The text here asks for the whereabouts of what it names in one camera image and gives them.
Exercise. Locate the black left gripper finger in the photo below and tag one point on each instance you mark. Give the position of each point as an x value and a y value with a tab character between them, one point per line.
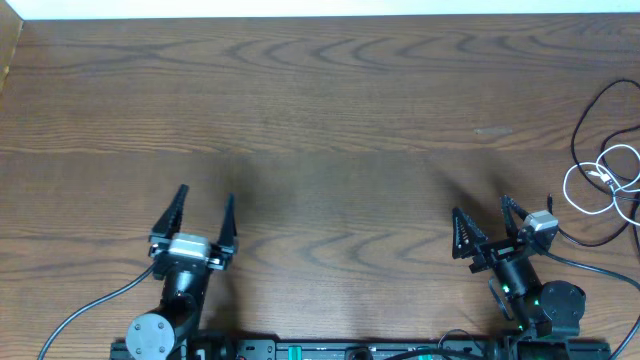
228	231
170	221

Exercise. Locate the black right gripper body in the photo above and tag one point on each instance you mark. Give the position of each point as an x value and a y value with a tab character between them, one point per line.
504	249

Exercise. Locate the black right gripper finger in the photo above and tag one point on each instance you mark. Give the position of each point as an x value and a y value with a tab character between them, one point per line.
511	209
467	236

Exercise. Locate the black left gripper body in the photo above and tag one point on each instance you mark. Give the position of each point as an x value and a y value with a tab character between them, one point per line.
159	254

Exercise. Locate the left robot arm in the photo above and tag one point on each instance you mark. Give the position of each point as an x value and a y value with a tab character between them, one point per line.
154	334

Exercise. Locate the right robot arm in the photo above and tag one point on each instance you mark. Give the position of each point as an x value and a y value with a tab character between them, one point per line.
547	314

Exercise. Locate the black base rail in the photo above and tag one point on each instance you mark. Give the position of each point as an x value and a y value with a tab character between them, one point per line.
454	344

